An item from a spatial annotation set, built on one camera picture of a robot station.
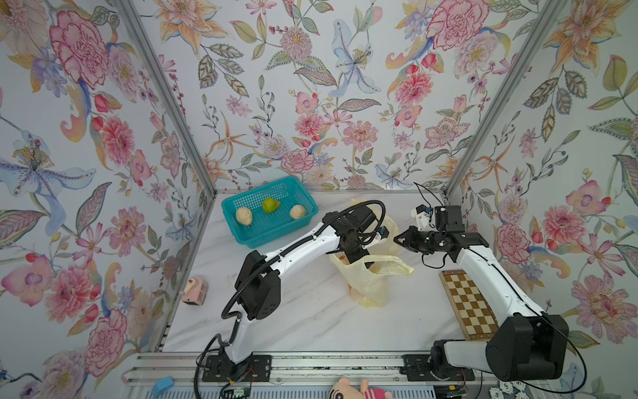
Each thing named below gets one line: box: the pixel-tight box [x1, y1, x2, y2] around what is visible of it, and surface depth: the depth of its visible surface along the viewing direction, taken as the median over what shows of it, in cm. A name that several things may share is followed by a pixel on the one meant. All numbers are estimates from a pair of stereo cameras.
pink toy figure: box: [181, 275, 209, 306], surface depth 85 cm
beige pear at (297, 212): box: [289, 204, 307, 221], surface depth 109 cm
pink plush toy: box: [328, 377, 395, 399], surface depth 67 cm
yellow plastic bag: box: [329, 213, 414, 308], surface depth 72 cm
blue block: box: [152, 375, 175, 399], surface depth 72 cm
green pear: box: [262, 197, 282, 214], surface depth 113 cm
